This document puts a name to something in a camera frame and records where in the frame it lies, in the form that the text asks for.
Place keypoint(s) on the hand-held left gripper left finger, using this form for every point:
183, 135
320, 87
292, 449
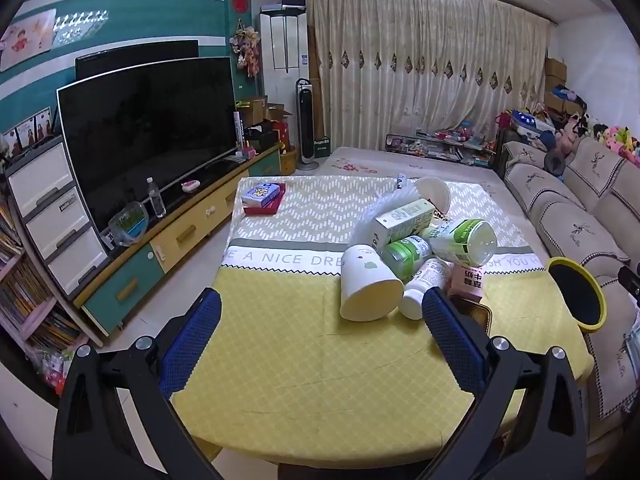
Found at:
192, 340

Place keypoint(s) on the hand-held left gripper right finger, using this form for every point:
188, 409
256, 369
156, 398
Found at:
452, 340

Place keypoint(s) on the brown box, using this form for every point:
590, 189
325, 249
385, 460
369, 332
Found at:
475, 312

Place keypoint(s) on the black bin with yellow rim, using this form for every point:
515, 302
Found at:
575, 292

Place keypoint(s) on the pink carton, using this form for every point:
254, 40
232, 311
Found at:
467, 280

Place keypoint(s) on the white pill bottle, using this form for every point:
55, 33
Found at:
425, 280

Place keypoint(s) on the small green bottle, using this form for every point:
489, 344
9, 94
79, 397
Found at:
407, 255

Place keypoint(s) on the large green label jar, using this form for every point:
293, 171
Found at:
460, 240

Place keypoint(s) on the cream paper cup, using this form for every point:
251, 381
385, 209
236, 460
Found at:
365, 280

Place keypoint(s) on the green and white carton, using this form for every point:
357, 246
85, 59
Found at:
402, 222

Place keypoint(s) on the white paper bowl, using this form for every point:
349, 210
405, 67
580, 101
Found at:
435, 192

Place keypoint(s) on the white printed wrapper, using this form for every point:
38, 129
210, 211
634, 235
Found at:
401, 182

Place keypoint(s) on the beige sofa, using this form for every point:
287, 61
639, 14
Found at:
565, 210

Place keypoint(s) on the green and yellow TV cabinet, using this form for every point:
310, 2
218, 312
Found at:
185, 232

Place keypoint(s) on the yellow and grey tablecloth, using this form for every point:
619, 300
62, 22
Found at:
300, 360

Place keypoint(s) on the glass bowl with green plants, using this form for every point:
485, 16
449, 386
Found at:
129, 225

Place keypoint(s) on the clear water bottle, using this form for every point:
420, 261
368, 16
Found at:
156, 202

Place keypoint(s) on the pile of plush toys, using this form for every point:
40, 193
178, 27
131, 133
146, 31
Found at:
620, 137

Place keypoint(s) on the red tray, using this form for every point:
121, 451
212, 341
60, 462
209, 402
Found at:
267, 211

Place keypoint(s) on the small pink dish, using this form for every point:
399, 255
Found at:
190, 186

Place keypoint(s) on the blue card box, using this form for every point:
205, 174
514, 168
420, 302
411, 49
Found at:
260, 194

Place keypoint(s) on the bookshelf with books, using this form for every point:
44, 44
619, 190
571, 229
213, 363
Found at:
30, 300

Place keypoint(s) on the blue star-print bag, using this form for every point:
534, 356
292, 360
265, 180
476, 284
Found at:
530, 127

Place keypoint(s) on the white drawer unit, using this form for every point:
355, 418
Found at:
50, 210

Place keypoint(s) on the cluttered glass coffee table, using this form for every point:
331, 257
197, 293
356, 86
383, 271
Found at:
430, 147

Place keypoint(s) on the pink pen holder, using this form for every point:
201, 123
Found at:
248, 151

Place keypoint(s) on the yellow wooden tub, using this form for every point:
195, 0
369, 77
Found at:
288, 162

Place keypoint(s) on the white upright box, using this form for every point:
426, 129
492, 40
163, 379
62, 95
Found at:
240, 135

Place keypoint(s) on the large curved television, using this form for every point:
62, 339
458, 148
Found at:
150, 130

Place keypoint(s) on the stack of cardboard boxes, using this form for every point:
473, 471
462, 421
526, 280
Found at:
555, 72

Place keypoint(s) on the red box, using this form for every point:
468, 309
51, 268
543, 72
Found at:
282, 132

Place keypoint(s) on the green box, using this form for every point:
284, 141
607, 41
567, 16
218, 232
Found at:
322, 146

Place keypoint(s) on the grey tower fan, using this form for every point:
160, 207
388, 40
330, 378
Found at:
306, 125

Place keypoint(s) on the open cardboard boxes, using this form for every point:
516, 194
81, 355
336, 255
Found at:
272, 110

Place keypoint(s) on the row of photo prints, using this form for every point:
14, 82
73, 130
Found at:
30, 130

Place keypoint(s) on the beige embroidered curtain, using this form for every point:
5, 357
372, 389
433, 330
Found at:
425, 70

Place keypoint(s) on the white standing air conditioner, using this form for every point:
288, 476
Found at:
282, 60

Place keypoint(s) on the hanging flower decoration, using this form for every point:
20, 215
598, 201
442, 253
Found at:
247, 47

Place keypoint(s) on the black wall television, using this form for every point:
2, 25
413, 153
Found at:
135, 57

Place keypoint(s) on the mirrored wall decoration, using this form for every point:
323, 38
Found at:
80, 27

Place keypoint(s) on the red round wall decoration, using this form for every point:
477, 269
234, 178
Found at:
241, 1

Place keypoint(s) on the wall poster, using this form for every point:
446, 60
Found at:
25, 40

